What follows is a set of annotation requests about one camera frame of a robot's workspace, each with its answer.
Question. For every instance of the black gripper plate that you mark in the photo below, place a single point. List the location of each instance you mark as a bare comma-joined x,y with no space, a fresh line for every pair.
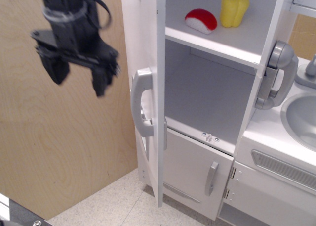
93,53

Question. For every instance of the grey freezer door handle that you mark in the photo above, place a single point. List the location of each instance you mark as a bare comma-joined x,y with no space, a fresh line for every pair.
210,177

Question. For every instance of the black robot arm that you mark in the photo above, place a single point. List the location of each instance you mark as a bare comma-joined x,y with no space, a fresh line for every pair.
74,38

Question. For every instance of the white lower freezer door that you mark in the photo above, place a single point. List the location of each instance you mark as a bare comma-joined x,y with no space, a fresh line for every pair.
186,166

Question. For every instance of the grey toy faucet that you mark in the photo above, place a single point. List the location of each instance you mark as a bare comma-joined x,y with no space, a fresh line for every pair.
306,74

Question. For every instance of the grey ice dispenser panel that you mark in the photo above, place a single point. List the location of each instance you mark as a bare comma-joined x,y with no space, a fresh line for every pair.
146,140

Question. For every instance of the black robot base with cable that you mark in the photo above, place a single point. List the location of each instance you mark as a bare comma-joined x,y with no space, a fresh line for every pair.
14,214

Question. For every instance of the white toy fridge cabinet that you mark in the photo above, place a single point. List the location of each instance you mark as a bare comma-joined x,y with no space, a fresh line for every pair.
212,81

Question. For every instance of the upper brass door hinge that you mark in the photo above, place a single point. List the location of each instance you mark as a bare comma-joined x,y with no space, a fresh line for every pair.
233,173

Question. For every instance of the grey fridge door handle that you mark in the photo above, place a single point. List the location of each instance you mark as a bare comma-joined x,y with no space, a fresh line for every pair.
142,82

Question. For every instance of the red white toy sushi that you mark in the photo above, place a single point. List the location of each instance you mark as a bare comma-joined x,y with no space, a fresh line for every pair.
201,20

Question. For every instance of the white fridge door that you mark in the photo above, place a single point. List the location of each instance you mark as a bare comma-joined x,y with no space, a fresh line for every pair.
144,28

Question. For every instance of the brass door hinge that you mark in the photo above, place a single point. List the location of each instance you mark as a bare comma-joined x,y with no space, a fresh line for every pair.
226,194
233,173

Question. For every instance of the lower brass door hinge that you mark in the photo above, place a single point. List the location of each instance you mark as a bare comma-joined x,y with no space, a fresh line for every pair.
226,194

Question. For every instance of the white upper kitchen cabinet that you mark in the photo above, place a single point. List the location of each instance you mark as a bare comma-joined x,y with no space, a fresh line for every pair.
304,7

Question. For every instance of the door magnet catch bracket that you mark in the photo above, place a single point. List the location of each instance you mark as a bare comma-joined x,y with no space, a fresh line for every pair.
209,137

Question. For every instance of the white oven door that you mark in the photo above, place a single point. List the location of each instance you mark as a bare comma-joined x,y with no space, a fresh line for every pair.
258,199

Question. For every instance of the grey oven vent panel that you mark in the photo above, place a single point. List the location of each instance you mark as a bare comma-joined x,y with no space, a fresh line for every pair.
284,169

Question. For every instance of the grey toy sink basin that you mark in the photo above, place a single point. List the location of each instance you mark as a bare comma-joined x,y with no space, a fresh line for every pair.
298,116

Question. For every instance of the yellow toy bell pepper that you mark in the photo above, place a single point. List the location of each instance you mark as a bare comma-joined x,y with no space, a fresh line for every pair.
232,12

